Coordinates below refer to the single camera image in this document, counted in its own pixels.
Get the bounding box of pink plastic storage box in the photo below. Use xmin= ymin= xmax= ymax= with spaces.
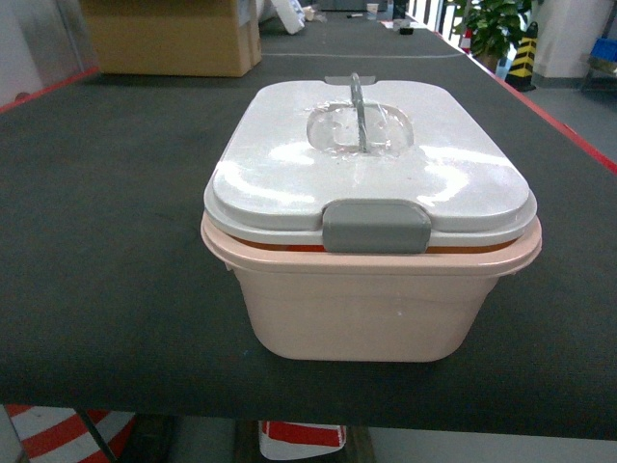
xmin=201 ymin=217 xmax=542 ymax=363

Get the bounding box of white box lid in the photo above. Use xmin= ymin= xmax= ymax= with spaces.
xmin=203 ymin=79 xmax=537 ymax=247

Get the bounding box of large cardboard box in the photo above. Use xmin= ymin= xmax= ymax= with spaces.
xmin=79 ymin=1 xmax=261 ymax=77

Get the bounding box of dark mat on table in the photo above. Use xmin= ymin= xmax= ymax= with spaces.
xmin=1 ymin=14 xmax=616 ymax=440

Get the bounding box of white foam roll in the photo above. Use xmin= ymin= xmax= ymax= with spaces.
xmin=260 ymin=0 xmax=316 ymax=35

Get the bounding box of white paper cup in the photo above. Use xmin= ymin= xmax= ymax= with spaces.
xmin=366 ymin=3 xmax=379 ymax=20

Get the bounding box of red white traffic cone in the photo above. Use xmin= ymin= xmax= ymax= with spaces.
xmin=459 ymin=28 xmax=472 ymax=54

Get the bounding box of black yellow striped bollard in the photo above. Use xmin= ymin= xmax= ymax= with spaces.
xmin=505 ymin=21 xmax=539 ymax=93

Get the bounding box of green potted plant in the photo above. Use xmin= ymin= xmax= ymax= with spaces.
xmin=447 ymin=0 xmax=532 ymax=72

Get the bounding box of red white cone under table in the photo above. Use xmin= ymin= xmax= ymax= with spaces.
xmin=4 ymin=404 xmax=136 ymax=462

